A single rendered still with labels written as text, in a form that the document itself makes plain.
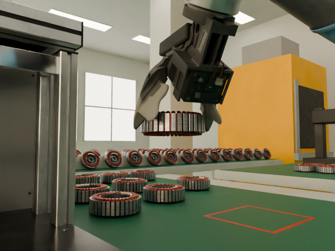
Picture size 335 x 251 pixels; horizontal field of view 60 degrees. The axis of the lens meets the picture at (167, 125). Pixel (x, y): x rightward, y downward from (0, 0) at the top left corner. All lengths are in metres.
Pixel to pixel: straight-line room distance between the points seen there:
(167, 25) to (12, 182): 4.08
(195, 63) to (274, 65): 3.43
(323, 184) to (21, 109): 1.20
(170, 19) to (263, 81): 1.67
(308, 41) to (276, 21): 0.79
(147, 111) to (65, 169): 0.17
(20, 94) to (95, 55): 7.26
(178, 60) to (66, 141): 0.23
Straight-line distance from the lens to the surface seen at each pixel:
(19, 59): 0.50
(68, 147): 0.50
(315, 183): 1.44
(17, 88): 0.65
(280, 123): 3.67
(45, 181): 0.60
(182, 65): 0.39
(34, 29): 0.53
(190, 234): 0.51
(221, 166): 2.35
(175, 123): 0.45
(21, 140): 0.65
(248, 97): 3.93
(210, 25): 0.37
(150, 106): 0.44
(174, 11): 4.64
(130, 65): 8.38
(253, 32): 6.44
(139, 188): 0.90
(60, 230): 0.49
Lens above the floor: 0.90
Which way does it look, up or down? 4 degrees up
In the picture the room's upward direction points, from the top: straight up
